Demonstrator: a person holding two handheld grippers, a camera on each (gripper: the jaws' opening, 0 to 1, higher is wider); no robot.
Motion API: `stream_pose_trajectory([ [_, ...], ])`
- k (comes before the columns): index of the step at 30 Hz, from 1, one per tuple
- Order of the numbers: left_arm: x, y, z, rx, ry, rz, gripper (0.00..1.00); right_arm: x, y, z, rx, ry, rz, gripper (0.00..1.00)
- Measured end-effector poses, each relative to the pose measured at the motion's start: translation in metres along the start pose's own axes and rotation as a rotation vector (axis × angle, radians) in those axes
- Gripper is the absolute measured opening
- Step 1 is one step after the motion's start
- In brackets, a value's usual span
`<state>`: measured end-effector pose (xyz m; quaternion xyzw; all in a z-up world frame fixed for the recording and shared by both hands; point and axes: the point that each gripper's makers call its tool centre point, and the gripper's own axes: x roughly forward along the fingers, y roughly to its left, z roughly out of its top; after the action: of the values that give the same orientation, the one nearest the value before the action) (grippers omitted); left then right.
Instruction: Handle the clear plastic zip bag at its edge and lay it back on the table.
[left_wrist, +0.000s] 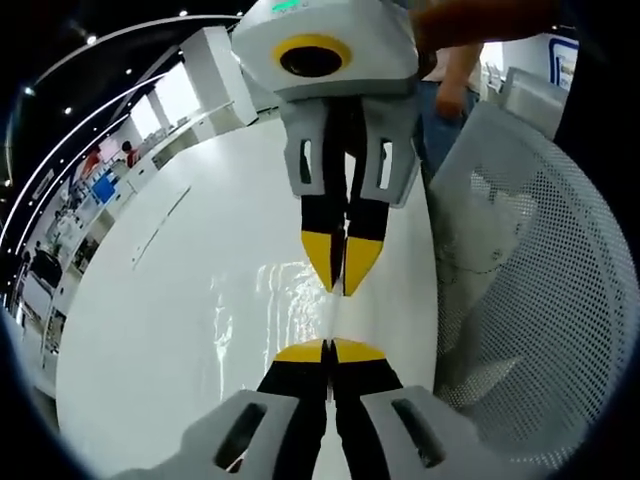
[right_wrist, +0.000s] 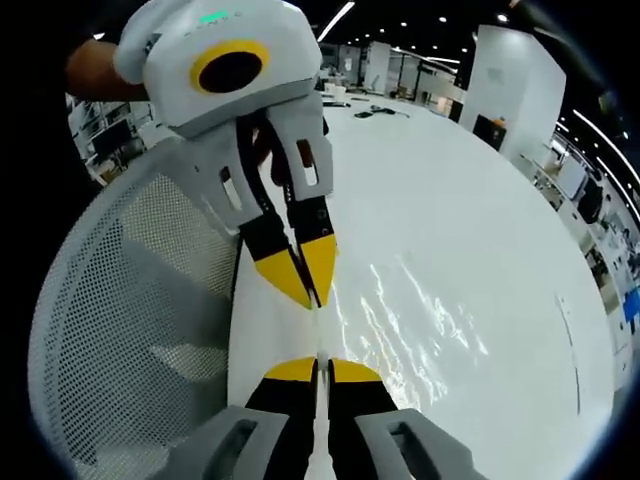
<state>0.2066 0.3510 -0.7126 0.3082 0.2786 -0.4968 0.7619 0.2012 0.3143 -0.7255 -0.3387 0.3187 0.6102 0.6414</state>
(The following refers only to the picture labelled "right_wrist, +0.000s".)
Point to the black tool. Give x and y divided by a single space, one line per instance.
363 114

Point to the person's left hand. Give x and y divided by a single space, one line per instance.
279 170

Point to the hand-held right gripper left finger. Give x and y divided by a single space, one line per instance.
280 405

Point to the white mesh office chair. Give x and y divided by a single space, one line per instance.
130 310

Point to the white square pillar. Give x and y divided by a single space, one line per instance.
515 85

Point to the thin white strip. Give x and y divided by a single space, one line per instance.
570 350

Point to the clear food packaging bag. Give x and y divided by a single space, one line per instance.
400 330

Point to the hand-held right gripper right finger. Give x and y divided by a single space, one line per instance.
350 405

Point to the black box appliance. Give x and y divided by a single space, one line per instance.
489 131

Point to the blue storage box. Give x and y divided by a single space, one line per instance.
633 306

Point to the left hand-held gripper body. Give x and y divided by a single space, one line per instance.
235 65

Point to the black computer monitor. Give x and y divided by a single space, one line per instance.
591 200

